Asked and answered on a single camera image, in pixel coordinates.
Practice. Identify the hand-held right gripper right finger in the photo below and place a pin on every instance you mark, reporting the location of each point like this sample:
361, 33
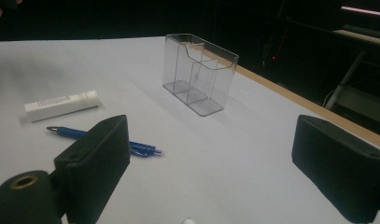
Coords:
340, 168

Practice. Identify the blue ballpoint pen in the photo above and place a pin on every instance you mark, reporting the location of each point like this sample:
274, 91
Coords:
69, 132

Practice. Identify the clear plastic pen organizer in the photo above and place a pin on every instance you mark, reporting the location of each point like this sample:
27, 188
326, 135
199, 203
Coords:
206, 107

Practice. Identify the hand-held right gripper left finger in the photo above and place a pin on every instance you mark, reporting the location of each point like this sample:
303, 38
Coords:
97, 168

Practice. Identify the white tube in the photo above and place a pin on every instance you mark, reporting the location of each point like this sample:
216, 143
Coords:
60, 106

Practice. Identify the glowing light strip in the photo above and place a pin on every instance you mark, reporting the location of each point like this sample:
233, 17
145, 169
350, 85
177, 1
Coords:
365, 11

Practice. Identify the white metal stand frame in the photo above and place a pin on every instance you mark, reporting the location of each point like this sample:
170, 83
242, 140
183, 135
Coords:
346, 77

